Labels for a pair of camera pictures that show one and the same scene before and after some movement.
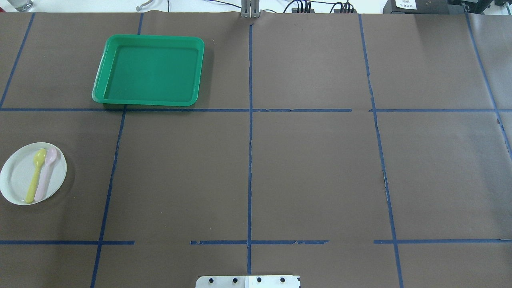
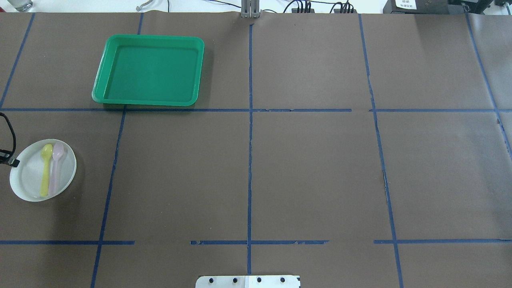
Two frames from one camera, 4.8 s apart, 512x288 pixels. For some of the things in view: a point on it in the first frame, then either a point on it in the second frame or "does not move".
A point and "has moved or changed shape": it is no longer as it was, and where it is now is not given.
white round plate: x=17 y=170 has moved or changed shape
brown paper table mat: x=356 y=150 does not move
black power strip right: x=338 y=11 does not move
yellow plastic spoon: x=39 y=157 to x=47 y=151
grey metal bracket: x=250 y=9 does not move
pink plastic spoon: x=50 y=155 to x=58 y=151
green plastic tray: x=149 y=70 does not move
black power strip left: x=296 y=11 does not move
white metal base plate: x=248 y=281 does not move
